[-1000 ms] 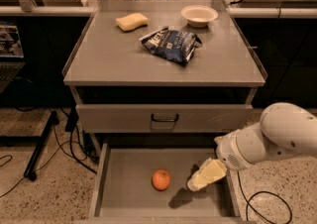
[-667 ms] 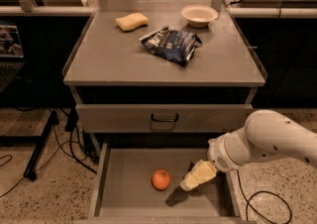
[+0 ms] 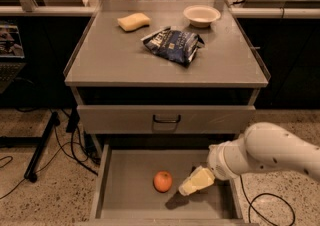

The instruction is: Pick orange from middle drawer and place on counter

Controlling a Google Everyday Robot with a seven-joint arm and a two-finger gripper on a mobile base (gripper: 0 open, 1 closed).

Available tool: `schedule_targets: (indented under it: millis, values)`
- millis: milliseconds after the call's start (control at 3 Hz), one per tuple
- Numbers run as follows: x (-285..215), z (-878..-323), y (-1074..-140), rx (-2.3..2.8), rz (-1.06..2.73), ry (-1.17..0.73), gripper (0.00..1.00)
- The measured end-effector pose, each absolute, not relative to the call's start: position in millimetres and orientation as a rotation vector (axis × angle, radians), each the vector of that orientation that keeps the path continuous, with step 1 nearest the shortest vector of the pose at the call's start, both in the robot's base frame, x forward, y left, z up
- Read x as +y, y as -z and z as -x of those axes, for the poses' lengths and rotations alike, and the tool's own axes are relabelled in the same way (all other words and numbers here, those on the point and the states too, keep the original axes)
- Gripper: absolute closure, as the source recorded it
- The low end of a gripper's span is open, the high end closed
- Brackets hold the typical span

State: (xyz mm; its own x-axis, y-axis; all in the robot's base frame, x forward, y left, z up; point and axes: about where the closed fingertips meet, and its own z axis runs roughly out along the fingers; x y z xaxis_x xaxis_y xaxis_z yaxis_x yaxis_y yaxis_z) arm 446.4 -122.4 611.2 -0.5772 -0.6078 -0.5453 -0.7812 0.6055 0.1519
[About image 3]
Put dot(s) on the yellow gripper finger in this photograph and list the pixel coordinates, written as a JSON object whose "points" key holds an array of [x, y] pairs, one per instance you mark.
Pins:
{"points": [[199, 179]]}

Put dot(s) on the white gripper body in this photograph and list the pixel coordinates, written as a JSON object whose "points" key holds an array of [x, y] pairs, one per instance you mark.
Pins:
{"points": [[217, 162]]}

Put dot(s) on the orange fruit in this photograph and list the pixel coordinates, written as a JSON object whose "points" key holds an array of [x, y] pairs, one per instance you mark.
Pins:
{"points": [[162, 181]]}

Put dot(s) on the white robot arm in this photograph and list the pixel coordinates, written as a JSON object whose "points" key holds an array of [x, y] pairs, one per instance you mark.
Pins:
{"points": [[264, 147]]}

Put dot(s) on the open middle drawer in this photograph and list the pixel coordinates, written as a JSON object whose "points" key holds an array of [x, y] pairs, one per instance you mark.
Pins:
{"points": [[125, 194]]}

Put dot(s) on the closed upper drawer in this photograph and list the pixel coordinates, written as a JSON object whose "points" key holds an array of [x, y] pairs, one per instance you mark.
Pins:
{"points": [[137, 119]]}

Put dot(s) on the grey metal cabinet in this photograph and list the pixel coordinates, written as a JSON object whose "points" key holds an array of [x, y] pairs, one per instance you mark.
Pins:
{"points": [[141, 68]]}

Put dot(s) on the blue chip bag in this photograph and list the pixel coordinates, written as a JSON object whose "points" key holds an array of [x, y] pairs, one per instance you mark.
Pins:
{"points": [[176, 46]]}

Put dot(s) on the white bowl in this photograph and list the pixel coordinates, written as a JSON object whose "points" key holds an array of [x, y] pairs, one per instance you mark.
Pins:
{"points": [[201, 16]]}

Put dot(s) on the black stand leg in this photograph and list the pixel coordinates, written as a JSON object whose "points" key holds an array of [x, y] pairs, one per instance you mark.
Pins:
{"points": [[38, 142]]}

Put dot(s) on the yellow sponge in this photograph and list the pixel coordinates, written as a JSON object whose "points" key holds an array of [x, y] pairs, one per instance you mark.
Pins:
{"points": [[133, 22]]}

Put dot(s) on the black drawer handle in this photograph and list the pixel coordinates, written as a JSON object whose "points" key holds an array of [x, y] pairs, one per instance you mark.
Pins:
{"points": [[170, 120]]}

